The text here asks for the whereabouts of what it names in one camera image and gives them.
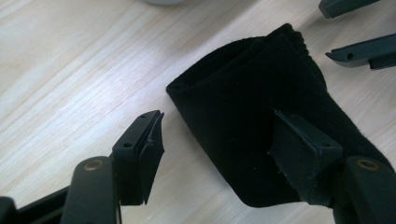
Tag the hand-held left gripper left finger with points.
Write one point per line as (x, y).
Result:
(134, 161)

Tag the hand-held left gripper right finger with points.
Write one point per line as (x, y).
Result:
(305, 155)

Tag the black sock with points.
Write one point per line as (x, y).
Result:
(233, 109)

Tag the white compartment storage box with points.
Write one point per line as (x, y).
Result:
(163, 2)

